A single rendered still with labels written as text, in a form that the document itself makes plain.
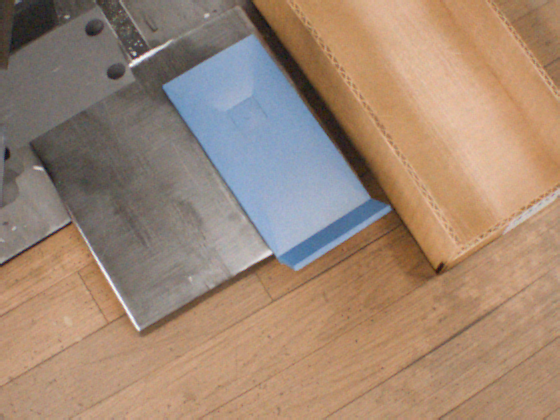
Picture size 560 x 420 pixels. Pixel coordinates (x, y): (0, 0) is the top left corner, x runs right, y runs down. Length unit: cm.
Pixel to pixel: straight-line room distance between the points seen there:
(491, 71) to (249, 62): 17
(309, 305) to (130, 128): 16
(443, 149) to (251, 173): 13
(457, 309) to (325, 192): 11
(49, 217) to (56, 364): 10
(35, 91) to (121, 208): 21
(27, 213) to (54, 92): 23
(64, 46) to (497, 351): 36
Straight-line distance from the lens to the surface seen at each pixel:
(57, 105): 59
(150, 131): 80
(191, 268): 77
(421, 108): 83
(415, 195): 75
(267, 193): 78
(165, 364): 78
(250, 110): 80
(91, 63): 60
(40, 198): 81
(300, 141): 79
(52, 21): 82
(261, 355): 78
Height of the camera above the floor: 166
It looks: 73 degrees down
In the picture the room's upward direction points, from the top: 7 degrees clockwise
